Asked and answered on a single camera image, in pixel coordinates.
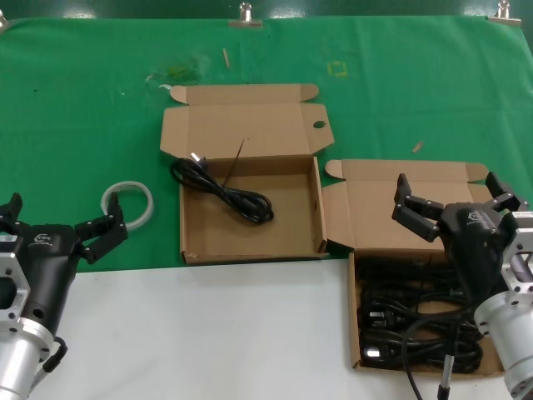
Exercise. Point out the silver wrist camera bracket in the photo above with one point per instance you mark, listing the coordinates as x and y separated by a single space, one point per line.
12 266
518 237

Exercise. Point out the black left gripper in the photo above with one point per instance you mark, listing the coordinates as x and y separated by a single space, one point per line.
50 258

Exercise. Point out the white tape roll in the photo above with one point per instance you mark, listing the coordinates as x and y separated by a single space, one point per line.
147 200

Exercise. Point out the open brown cardboard box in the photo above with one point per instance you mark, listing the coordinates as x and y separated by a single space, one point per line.
375 200
270 233

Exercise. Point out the white paper scrap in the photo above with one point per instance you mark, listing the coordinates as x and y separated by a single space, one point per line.
165 86

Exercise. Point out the small wooden stick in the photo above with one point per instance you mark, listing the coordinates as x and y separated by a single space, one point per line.
418 146
225 57

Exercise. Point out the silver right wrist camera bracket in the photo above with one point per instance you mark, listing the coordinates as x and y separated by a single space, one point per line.
518 237

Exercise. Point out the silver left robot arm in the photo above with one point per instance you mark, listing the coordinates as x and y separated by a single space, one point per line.
21 362

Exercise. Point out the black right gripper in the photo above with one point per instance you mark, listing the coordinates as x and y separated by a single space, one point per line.
470 241

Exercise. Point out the green table cloth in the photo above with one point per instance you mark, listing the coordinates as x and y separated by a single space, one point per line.
83 125

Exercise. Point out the crumpled clear tape patch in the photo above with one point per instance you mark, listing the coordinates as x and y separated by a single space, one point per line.
179 70

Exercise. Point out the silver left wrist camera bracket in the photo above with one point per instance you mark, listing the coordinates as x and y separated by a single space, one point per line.
12 266

